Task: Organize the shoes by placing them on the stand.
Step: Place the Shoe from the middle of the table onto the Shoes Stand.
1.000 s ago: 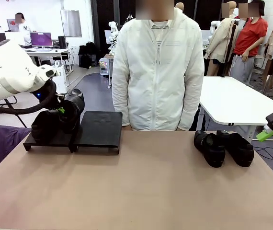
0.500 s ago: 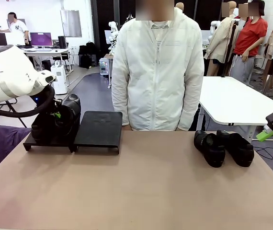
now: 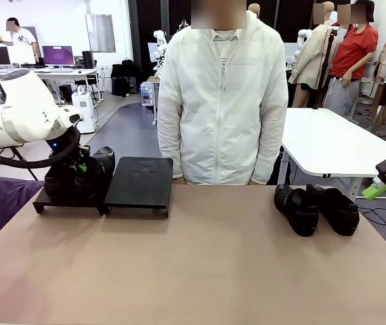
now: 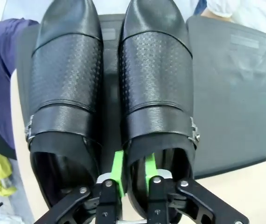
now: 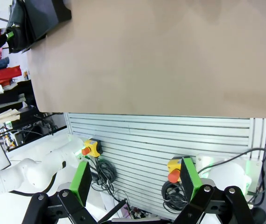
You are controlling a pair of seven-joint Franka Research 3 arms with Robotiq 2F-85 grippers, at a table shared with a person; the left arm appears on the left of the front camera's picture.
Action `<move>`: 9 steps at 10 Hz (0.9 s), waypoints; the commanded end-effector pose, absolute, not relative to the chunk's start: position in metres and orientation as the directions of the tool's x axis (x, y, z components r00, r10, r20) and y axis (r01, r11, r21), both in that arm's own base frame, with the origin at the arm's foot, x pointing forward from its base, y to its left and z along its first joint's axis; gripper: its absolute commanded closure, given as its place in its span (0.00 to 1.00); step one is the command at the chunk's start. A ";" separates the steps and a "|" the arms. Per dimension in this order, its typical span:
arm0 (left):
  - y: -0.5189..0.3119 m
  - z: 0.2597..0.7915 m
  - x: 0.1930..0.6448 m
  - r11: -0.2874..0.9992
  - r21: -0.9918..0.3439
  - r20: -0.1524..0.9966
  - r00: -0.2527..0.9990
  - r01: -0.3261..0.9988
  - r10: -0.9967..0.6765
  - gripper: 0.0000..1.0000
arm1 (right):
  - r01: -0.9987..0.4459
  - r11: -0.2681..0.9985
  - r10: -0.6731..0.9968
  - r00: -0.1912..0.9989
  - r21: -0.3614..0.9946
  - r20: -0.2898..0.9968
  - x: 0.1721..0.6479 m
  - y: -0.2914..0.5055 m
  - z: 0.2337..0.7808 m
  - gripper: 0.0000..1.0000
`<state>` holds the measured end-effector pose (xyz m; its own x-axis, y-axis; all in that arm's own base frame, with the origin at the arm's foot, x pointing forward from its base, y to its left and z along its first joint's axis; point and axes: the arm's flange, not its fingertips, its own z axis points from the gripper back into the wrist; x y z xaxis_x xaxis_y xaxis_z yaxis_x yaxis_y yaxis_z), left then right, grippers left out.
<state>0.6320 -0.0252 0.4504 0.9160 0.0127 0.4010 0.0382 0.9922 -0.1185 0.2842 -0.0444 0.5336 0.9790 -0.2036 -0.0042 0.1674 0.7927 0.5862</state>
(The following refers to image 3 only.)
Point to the background person white jersey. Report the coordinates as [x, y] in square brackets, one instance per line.
[22, 37]

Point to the white side table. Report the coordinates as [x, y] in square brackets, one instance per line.
[325, 142]

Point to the monitor with purple screen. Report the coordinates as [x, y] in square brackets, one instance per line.
[58, 55]

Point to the long white office desk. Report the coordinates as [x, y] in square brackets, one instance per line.
[64, 71]

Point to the black computer under desk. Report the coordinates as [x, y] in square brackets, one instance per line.
[65, 93]

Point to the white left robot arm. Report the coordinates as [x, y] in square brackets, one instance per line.
[17, 118]

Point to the grey board red sticker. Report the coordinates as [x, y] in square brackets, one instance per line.
[39, 44]

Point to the person in white jacket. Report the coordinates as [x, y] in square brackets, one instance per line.
[223, 101]

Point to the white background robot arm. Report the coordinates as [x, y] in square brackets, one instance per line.
[160, 39]
[303, 35]

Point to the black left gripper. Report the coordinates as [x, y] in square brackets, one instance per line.
[78, 157]

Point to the white monitor back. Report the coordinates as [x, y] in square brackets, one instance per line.
[22, 54]

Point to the computer case with lights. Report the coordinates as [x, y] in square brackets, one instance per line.
[147, 94]

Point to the white air purifier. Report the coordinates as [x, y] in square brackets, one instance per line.
[86, 111]

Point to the black tripod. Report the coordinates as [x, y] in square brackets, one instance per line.
[325, 67]

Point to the black leather shoe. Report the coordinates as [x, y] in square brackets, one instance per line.
[298, 210]
[100, 169]
[338, 210]
[57, 186]

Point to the person's left forearm white sleeve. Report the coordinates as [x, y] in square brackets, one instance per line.
[271, 155]

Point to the black desktop computer tower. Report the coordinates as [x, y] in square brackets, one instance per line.
[88, 59]

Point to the person's right forearm white sleeve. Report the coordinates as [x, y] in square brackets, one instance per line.
[170, 152]

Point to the small wooden side table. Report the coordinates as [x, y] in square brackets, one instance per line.
[152, 79]

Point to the person's left hand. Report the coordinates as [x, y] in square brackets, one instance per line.
[259, 182]

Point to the person's right hand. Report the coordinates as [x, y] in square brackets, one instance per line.
[179, 181]

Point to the silver reflective panel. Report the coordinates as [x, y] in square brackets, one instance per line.
[101, 34]

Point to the black shoe stand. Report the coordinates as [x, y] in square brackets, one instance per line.
[61, 205]
[142, 183]

